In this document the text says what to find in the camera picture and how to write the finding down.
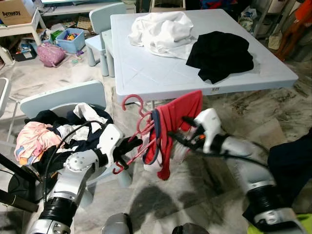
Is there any light blue plastic table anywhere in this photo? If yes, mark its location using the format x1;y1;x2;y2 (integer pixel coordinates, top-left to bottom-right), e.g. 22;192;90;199
110;9;299;104

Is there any blue plastic toy bin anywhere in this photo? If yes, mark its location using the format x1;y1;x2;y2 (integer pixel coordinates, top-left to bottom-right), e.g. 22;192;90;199
55;28;86;54

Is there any crumpled black garment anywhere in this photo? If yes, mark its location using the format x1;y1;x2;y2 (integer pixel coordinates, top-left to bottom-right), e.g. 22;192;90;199
186;31;255;84

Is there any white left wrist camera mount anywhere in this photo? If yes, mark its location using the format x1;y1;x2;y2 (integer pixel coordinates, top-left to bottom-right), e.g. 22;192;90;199
97;124;125;167

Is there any grey right robot leg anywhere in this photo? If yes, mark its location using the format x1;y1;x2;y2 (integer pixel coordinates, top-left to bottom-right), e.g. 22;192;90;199
171;223;211;234

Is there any pink bag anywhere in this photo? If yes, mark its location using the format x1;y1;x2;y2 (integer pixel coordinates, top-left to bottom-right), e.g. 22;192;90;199
37;42;67;68

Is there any grey robot leg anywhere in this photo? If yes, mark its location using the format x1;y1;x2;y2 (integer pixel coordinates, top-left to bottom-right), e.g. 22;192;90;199
100;212;133;234
171;223;211;234

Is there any grey folding chair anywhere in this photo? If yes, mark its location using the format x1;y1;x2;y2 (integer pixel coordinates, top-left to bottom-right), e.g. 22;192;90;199
0;77;20;147

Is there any white low shelf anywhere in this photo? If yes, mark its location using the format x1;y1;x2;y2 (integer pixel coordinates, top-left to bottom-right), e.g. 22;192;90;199
0;9;48;65

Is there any crumpled white garment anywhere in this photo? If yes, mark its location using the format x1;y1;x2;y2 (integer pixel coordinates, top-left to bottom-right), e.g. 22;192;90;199
128;11;195;59

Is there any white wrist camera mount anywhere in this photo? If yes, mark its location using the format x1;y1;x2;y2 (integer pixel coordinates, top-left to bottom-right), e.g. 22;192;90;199
97;124;125;167
194;108;225;155

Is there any small light blue chair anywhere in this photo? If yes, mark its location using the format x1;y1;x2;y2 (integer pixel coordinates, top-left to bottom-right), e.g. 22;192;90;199
85;2;128;77

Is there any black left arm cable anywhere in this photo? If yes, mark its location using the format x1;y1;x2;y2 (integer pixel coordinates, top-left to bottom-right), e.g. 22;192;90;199
43;120;105;205

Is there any grey left robot leg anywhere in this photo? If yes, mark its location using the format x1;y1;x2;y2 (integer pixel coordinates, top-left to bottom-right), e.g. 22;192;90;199
100;212;133;234

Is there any red garment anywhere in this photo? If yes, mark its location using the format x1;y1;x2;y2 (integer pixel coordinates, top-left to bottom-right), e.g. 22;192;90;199
145;90;204;181

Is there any brown cardboard box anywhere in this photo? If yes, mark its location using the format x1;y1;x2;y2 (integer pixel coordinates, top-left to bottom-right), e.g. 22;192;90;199
0;0;34;26

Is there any large light blue chair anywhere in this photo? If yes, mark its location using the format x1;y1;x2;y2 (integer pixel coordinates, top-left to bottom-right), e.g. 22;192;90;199
19;80;133;210

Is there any dark crumpled garment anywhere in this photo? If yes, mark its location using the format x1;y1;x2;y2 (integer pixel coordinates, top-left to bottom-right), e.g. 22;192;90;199
23;108;115;169

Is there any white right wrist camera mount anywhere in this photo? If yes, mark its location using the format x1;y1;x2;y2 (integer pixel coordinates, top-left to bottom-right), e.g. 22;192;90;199
194;108;225;155

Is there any small white cloth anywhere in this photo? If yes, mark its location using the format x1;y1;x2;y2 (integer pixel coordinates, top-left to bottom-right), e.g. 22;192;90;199
72;102;101;123

